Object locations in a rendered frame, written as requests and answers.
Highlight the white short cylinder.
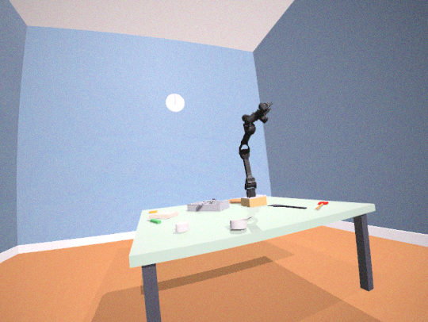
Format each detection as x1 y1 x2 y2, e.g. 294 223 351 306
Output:
176 221 189 232

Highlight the white measuring scoop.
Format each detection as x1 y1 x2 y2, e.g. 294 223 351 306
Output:
230 217 248 229

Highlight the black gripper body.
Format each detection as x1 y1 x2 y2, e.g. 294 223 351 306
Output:
252 103 266 121

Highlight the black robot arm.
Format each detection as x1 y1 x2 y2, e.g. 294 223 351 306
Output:
239 113 268 198

